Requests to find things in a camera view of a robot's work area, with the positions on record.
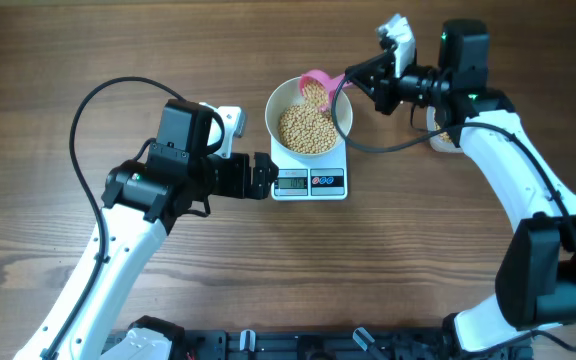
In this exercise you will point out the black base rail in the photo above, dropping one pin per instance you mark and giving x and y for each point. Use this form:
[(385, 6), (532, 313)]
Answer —
[(400, 344)]

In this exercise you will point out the pile of soybeans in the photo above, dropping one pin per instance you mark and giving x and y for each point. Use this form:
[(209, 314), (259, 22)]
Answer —
[(443, 136)]

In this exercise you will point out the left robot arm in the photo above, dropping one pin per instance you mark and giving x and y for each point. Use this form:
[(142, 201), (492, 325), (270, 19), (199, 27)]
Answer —
[(190, 159)]

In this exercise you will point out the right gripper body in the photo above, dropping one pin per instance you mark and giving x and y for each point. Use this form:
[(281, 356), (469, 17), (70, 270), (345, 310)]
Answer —
[(415, 88)]

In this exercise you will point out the clear plastic container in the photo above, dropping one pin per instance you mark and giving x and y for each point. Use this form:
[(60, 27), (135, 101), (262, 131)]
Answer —
[(435, 141)]

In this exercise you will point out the pink plastic scoop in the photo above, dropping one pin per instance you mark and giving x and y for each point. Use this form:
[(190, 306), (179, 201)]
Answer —
[(320, 82)]

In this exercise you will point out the soybeans in white bowl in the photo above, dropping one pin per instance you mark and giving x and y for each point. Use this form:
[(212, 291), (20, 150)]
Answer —
[(306, 128)]

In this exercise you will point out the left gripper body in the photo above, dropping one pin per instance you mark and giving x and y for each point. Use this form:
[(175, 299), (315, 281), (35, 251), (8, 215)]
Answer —
[(230, 178)]

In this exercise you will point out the white digital kitchen scale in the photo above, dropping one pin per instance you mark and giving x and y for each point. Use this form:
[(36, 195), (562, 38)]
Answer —
[(307, 177)]

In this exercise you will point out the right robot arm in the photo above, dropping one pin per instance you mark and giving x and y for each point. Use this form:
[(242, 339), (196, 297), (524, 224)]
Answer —
[(535, 286)]

